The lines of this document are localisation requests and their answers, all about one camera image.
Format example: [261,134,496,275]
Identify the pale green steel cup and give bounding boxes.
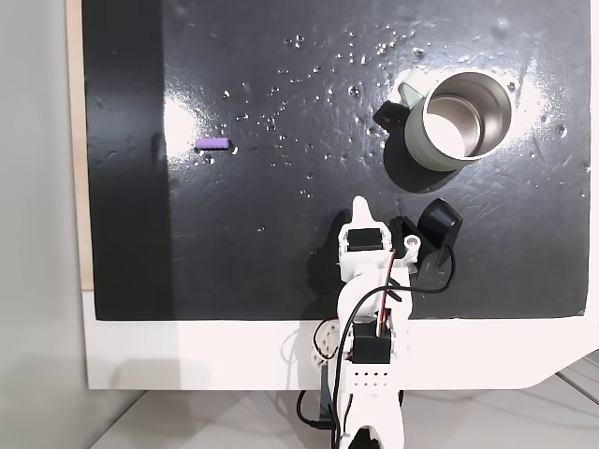
[397,68,515,174]

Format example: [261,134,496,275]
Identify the black table mat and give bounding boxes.
[81,0,591,323]

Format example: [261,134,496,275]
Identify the light wooden board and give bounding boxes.
[65,0,97,294]

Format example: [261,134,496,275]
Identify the red motor cable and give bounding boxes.
[375,250,398,339]

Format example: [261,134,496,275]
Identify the black oval camera box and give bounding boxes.
[416,197,464,254]

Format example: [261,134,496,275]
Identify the black power cable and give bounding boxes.
[296,389,339,432]

